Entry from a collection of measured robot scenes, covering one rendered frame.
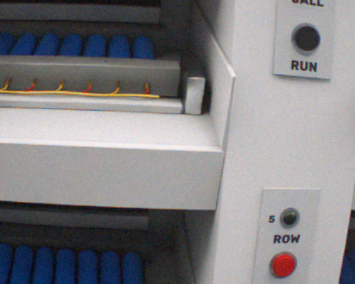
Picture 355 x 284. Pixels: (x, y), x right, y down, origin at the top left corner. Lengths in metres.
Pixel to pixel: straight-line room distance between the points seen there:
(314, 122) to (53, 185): 0.17
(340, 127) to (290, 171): 0.05
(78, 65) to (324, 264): 0.23
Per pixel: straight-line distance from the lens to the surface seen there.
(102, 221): 0.54
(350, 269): 0.55
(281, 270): 0.38
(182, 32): 0.54
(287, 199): 0.37
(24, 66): 0.41
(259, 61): 0.35
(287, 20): 0.35
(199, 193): 0.37
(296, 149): 0.36
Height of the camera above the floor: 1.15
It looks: 10 degrees down
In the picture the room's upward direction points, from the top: 4 degrees clockwise
